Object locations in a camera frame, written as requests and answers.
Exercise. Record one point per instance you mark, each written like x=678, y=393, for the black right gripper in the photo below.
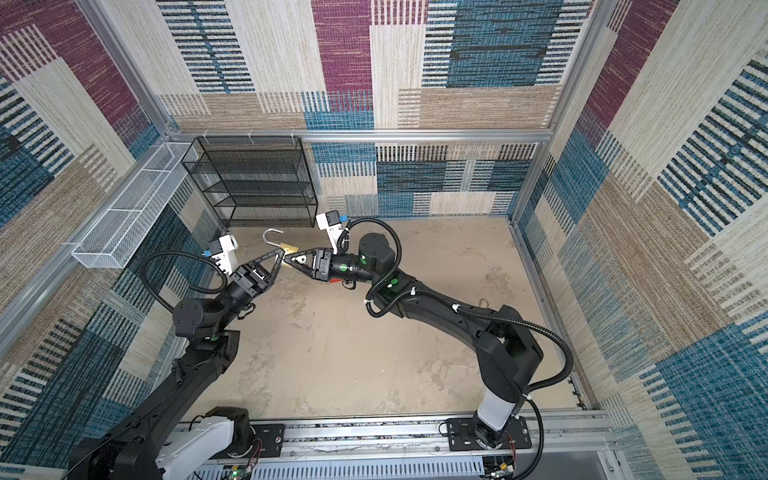
x=321, y=263

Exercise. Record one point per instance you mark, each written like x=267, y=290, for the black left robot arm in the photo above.
x=139, y=446

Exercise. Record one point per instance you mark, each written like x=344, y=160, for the brass padlock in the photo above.
x=267, y=237

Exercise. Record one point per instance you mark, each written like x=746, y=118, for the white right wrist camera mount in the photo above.
x=334, y=224

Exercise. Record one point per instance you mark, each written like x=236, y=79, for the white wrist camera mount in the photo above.
x=222, y=252
x=334, y=224

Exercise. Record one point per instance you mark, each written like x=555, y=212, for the black wire mesh shelf rack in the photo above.
x=254, y=181

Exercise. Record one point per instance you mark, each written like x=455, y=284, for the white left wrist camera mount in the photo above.
x=222, y=252

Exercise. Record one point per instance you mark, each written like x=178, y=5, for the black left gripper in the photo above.
x=252, y=282

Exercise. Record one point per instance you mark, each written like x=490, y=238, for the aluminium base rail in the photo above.
x=552, y=444

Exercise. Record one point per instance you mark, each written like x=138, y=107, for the white wire mesh wall basket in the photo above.
x=118, y=232

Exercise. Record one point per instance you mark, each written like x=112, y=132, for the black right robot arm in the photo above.
x=507, y=353

